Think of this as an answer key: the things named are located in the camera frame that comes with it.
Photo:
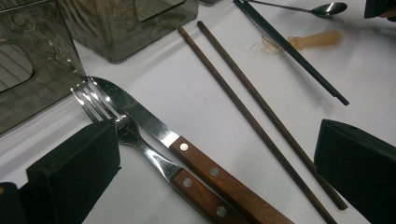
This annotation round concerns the translucent amber plastic spoon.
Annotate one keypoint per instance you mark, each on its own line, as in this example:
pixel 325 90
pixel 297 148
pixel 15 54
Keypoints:
pixel 317 39

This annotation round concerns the white tablecloth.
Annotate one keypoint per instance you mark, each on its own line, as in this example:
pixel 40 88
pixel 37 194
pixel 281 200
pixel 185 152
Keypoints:
pixel 193 102

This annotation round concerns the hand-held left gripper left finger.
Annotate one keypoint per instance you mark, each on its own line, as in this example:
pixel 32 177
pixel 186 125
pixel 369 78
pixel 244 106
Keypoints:
pixel 71 174

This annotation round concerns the black chopstick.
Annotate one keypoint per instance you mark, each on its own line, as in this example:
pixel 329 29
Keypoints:
pixel 280 35
pixel 311 70

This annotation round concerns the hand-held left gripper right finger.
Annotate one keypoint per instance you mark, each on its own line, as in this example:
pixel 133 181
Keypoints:
pixel 358 174

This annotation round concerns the smoky transparent plastic bin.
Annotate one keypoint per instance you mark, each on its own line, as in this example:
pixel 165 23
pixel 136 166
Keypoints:
pixel 210 1
pixel 46 46
pixel 124 31

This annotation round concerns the metal fork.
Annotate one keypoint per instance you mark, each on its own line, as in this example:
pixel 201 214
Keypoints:
pixel 149 121

